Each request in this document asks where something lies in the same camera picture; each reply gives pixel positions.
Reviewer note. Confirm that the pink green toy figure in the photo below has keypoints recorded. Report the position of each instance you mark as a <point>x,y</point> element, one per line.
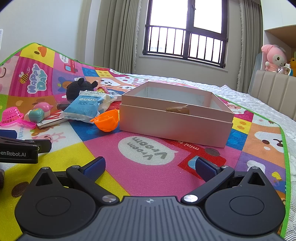
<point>37,114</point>

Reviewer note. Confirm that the orange plastic toy bowl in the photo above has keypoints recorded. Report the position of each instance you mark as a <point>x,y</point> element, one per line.
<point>107,122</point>

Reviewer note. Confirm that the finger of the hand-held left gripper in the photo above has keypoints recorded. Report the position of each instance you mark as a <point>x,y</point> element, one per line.
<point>8,134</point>
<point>34,144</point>

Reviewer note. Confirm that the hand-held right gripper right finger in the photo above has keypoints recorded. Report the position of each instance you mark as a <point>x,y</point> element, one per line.
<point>204,168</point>

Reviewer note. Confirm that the black plush toy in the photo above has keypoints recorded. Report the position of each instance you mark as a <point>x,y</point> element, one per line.
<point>76,90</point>

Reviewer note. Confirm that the pink plush doll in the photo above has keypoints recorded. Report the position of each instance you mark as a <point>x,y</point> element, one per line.
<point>274,58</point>

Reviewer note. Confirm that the beige curtain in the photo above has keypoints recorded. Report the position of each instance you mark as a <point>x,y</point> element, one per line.
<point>115,34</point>
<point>251,46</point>

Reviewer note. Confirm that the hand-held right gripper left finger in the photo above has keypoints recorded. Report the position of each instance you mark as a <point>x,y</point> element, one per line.
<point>94,168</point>

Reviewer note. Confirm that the cardboard box of toys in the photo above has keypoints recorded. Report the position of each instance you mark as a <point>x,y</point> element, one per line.
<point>279,14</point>

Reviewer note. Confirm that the pink plastic toy strainer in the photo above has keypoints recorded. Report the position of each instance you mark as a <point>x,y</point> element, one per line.
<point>10,115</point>

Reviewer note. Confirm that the beige padded headboard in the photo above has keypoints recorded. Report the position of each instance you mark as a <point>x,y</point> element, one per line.
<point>272,92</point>

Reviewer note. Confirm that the small white figurine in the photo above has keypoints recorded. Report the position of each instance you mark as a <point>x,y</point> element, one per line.
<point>284,69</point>

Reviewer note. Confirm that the colourful printed play mat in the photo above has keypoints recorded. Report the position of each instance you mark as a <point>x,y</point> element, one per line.
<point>150,166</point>

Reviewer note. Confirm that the pink cardboard box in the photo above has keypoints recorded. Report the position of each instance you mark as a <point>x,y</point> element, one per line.
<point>173,129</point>

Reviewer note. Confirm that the red white box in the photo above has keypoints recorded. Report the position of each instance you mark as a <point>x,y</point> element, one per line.
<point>49,122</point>

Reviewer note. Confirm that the white wall switch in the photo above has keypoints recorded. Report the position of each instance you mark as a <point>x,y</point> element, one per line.
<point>1,38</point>

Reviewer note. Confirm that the yellow plush toy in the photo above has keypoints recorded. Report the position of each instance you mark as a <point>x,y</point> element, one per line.
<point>293,66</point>

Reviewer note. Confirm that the dark framed window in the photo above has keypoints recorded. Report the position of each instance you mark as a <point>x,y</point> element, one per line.
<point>168,14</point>

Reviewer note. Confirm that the blue white packet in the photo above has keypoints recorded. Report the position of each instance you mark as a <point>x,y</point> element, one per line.
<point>83,107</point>

